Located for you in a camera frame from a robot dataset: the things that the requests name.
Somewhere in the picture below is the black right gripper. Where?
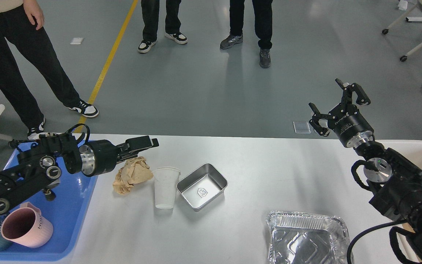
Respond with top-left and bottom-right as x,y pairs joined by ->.
308,78 -> 374,148

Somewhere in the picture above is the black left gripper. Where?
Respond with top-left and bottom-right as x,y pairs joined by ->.
79,136 -> 159,177

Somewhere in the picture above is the stainless steel rectangular container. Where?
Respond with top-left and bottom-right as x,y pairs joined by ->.
177,163 -> 228,212

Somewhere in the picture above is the pink ribbed mug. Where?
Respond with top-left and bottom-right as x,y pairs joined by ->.
1,202 -> 53,248

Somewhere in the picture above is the aluminium foil tray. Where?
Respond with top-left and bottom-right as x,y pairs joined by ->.
266,210 -> 350,264

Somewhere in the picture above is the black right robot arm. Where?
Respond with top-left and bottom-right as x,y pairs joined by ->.
309,79 -> 422,264

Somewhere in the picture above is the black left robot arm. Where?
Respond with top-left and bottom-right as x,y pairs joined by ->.
0,125 -> 159,216

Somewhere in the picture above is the crumpled brown paper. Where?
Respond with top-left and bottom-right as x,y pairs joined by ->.
112,157 -> 153,194

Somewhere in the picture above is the clear floor plate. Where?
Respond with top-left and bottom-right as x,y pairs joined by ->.
293,121 -> 311,134

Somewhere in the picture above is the white paper cup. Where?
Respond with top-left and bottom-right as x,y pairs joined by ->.
152,167 -> 181,209

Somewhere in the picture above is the blue plastic tray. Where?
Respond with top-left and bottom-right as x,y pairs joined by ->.
0,157 -> 97,263

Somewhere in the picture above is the person with grey sneakers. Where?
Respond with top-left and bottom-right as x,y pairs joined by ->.
219,0 -> 273,68

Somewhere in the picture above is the person with black-white sneakers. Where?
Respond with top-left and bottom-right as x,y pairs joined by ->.
138,0 -> 188,54

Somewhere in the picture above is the person in beige top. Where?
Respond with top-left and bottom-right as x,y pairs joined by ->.
0,0 -> 100,140

